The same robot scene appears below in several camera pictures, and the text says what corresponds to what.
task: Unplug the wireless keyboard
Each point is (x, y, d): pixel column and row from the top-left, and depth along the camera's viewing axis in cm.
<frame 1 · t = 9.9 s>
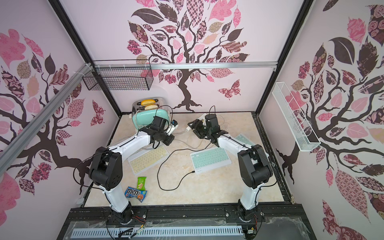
left hand: (170, 139, 93), fingers closed
right hand: (189, 127, 89), fingers open
mint green toaster: (142, 117, 97), point 17 cm above the table
green wireless keyboard: (207, 160, 96), on the table
yellow wireless keyboard: (145, 159, 96), on the table
green snack packet: (141, 182, 86), on the table
blue m&m's candy bag: (133, 192, 81), point 2 cm above the table
yellow bread slice: (147, 102, 104), point 19 cm above the table

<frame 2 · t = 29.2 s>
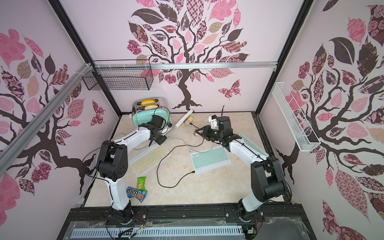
left hand: (158, 139, 98), fingers closed
right hand: (196, 133, 84), fingers open
yellow charger adapter: (191, 118, 116), point 3 cm above the table
pink charger adapter: (188, 122, 114), point 2 cm above the table
the other named things where they were.

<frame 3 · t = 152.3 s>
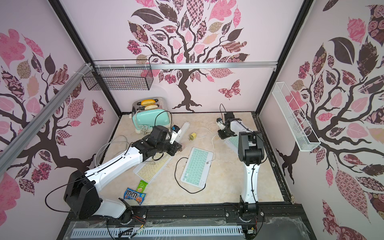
left hand: (178, 148, 81), fingers closed
right hand: (222, 136, 105), fingers closed
yellow wireless keyboard: (148, 169, 92), on the table
green snack packet: (141, 186, 85), on the table
white power strip: (186, 125, 113), point 2 cm above the table
yellow charger adapter: (192, 136, 105), point 3 cm above the table
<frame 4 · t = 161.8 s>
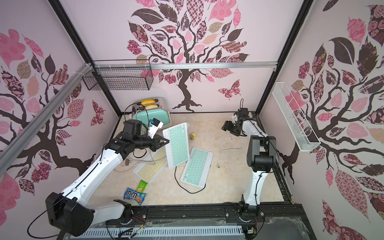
left hand: (166, 144, 75), fingers closed
right hand: (225, 130, 99), fingers open
